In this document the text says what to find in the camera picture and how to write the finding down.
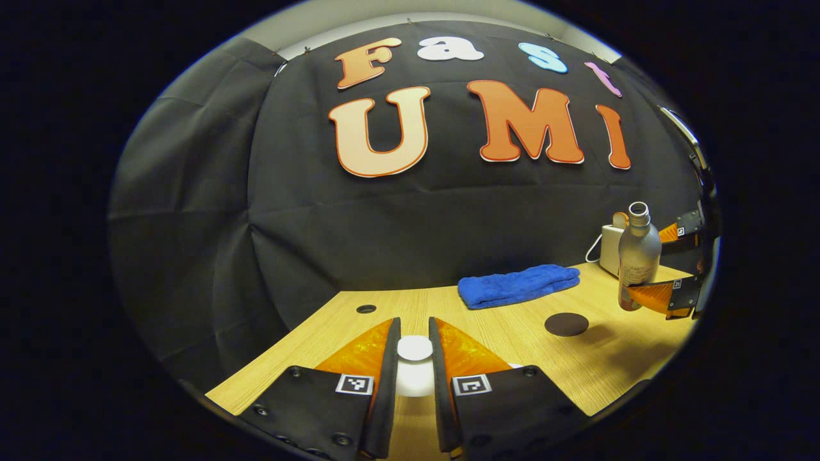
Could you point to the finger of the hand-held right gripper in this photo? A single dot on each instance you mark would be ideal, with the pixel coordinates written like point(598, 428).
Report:
point(679, 294)
point(685, 237)

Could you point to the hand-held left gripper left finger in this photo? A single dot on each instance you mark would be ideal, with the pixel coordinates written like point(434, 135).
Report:
point(389, 384)

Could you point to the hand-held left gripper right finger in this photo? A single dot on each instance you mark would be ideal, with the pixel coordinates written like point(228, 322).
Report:
point(439, 397)

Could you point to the silver water bottle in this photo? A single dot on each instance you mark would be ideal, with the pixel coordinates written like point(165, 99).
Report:
point(639, 256)

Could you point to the dark round coaster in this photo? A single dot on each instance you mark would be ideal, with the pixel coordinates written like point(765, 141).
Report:
point(567, 324)

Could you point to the bread slice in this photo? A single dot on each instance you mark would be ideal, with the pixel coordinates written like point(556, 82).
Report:
point(619, 219)

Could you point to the white toaster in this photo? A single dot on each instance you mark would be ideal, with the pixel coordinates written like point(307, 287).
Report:
point(612, 253)

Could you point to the blue towel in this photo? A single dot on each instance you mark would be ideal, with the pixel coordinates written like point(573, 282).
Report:
point(512, 287)

